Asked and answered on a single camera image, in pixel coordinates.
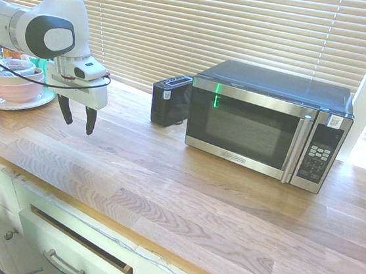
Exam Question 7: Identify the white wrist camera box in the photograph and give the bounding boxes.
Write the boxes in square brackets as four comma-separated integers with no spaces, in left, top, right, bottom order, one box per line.
[72,58,110,83]

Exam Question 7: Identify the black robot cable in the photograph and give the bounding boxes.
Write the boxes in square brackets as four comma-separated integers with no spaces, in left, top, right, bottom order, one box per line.
[0,30,116,95]

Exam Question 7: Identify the white bowl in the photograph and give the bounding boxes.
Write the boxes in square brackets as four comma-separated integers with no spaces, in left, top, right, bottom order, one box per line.
[0,57,47,90]

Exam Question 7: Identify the silver drawer bar handle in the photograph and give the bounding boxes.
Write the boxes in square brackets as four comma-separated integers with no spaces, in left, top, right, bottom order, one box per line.
[39,247,91,274]

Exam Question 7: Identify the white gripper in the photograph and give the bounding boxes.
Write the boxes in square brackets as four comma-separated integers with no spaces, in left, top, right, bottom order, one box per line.
[39,62,112,138]

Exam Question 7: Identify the black toaster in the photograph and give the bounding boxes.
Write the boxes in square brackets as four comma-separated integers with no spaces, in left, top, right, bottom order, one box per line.
[148,71,194,130]

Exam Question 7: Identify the silver cabinet knob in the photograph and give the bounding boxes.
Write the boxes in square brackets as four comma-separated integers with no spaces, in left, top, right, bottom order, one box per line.
[3,227,20,242]

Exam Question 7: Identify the white plate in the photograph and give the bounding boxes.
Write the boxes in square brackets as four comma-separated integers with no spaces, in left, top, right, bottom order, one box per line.
[0,83,57,116]

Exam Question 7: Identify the wide beige window blind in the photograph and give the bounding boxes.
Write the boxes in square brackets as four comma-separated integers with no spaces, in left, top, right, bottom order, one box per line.
[60,0,366,119]

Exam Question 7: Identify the stainless steel microwave oven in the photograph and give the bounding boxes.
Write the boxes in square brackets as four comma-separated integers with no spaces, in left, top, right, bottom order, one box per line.
[179,56,360,198]

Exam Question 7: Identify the pink bowl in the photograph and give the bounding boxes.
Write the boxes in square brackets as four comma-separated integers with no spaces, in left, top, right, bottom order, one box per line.
[0,69,49,107]

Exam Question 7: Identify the white open drawer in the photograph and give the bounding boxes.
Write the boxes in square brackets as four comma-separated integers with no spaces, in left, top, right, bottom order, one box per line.
[11,202,141,274]

